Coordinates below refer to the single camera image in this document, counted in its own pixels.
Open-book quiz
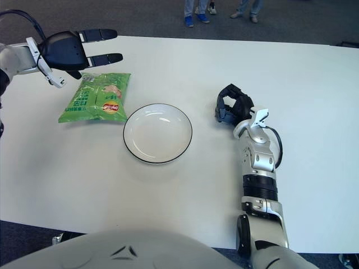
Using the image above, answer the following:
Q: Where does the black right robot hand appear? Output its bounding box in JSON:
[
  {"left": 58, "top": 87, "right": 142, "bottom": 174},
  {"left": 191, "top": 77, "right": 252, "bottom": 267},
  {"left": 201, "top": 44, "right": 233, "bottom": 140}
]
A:
[{"left": 214, "top": 83, "right": 256, "bottom": 127}]

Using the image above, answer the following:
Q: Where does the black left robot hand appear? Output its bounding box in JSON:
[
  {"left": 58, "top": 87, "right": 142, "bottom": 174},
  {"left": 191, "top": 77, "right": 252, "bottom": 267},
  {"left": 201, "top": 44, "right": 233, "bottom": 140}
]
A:
[{"left": 38, "top": 27, "right": 124, "bottom": 80}]

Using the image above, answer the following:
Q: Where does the green snack chip bag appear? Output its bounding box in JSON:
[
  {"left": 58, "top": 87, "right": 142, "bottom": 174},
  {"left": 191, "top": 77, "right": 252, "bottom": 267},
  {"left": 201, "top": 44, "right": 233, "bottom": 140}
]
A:
[{"left": 58, "top": 72, "right": 132, "bottom": 124}]

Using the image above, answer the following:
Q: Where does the white plate with black rim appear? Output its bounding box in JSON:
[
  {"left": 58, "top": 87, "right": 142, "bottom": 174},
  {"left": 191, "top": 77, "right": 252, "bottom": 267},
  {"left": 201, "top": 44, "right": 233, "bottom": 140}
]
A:
[{"left": 123, "top": 103, "right": 194, "bottom": 165}]

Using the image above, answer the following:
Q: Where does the person with beige shoes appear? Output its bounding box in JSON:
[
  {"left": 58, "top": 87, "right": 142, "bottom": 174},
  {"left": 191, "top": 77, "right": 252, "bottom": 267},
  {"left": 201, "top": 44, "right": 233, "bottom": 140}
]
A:
[{"left": 229, "top": 0, "right": 264, "bottom": 24}]

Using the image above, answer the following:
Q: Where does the person with blue shoes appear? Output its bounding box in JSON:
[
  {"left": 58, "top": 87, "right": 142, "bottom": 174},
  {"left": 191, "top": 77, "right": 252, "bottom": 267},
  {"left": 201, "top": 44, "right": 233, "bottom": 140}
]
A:
[{"left": 183, "top": 0, "right": 211, "bottom": 28}]

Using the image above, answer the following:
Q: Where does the grey robot torso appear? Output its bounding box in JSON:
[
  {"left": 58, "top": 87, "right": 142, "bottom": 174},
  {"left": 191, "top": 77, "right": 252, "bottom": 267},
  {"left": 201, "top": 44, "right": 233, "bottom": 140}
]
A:
[{"left": 0, "top": 228, "right": 253, "bottom": 269}]

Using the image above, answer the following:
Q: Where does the grey chair caster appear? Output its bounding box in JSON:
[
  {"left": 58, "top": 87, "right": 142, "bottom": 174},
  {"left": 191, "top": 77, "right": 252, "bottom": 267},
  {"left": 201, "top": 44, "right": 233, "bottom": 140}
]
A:
[{"left": 338, "top": 253, "right": 355, "bottom": 267}]

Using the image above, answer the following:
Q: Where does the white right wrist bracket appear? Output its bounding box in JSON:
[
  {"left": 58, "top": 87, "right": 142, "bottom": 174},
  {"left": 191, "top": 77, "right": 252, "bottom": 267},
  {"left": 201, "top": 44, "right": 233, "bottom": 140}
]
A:
[{"left": 233, "top": 108, "right": 270, "bottom": 138}]

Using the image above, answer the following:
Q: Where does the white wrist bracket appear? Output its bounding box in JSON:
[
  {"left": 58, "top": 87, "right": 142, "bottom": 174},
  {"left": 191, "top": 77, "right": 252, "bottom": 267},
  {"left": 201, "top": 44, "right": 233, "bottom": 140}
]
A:
[
  {"left": 233, "top": 108, "right": 270, "bottom": 138},
  {"left": 25, "top": 36, "right": 67, "bottom": 89}
]

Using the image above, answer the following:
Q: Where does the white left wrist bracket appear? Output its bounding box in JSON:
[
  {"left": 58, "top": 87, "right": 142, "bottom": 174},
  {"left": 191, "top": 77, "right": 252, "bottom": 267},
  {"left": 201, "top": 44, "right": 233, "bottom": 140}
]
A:
[{"left": 25, "top": 36, "right": 67, "bottom": 89}]

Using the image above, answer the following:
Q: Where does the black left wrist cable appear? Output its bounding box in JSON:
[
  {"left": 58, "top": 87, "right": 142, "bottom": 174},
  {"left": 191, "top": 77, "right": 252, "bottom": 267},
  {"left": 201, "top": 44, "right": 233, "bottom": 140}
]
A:
[{"left": 0, "top": 10, "right": 47, "bottom": 41}]

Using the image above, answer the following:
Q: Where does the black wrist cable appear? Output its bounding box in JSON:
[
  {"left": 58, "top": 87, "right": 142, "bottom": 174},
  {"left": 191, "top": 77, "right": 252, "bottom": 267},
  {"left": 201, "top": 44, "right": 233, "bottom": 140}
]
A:
[
  {"left": 0, "top": 10, "right": 47, "bottom": 41},
  {"left": 265, "top": 126, "right": 283, "bottom": 169}
]

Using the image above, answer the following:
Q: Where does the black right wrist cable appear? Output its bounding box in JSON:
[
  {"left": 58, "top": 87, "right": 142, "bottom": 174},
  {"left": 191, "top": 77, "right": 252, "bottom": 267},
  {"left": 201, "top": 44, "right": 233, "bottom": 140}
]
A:
[{"left": 265, "top": 126, "right": 283, "bottom": 169}]

